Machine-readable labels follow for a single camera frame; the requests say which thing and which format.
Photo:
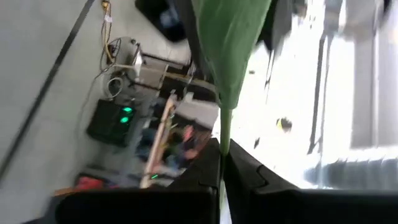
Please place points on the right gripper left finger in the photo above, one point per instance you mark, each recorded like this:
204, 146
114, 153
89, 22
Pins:
205, 174

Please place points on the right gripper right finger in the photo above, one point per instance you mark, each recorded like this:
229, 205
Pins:
242, 174

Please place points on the pink artificial tulip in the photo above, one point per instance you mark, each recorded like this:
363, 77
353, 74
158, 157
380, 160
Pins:
230, 46

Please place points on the black box with green lights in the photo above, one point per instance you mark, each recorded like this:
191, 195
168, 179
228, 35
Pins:
110, 123

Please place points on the silver ribbed ventilation duct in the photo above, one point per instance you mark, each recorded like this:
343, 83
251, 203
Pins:
357, 174

